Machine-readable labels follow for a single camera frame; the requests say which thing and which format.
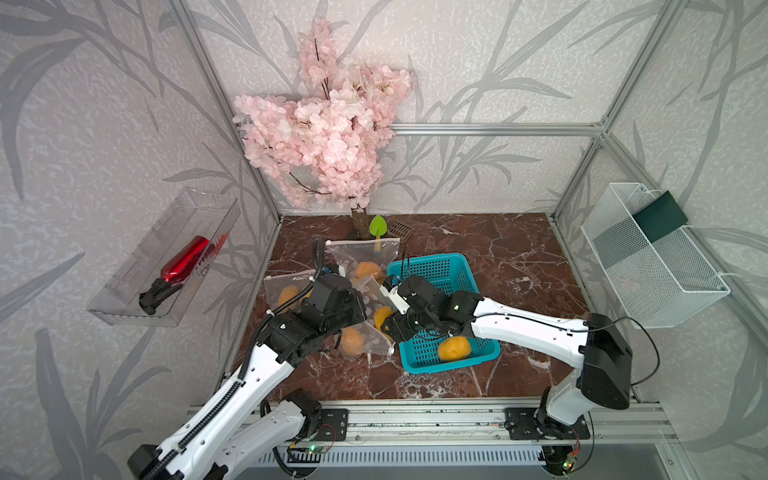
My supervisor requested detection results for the orange potato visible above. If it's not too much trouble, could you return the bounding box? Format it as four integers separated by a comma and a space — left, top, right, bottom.
340, 327, 365, 357

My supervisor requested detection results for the dark green card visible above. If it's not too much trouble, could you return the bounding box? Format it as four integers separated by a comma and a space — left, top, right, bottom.
633, 191, 689, 243

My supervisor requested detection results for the clear zipper bag with dots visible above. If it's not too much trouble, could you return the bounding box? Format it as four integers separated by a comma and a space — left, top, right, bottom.
264, 270, 314, 312

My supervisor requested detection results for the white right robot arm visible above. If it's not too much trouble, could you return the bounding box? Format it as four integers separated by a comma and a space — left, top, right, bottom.
380, 275, 633, 428

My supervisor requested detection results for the white wire wall basket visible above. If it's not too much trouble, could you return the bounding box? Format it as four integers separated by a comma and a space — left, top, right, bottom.
581, 182, 731, 329

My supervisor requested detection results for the teal plastic basket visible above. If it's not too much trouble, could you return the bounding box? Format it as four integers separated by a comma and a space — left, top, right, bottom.
386, 252, 502, 375

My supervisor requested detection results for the pink cherry blossom tree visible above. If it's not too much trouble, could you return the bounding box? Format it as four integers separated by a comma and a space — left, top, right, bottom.
233, 16, 417, 240

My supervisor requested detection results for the clear acrylic wall shelf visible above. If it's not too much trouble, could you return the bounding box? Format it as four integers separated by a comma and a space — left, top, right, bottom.
87, 187, 241, 328

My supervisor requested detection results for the large brown potato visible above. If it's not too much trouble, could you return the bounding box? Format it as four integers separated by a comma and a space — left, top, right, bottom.
437, 336, 472, 362

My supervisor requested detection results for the green toy shovel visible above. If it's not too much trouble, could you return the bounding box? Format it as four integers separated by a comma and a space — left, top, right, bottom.
369, 215, 388, 255

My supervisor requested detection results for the tan toy rake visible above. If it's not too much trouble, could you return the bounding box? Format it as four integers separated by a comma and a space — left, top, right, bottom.
387, 221, 415, 244

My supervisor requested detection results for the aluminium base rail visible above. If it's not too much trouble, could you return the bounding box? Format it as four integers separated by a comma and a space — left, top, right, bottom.
191, 395, 679, 469

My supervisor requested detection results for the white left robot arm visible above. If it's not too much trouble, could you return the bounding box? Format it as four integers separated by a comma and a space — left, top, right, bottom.
128, 271, 365, 479

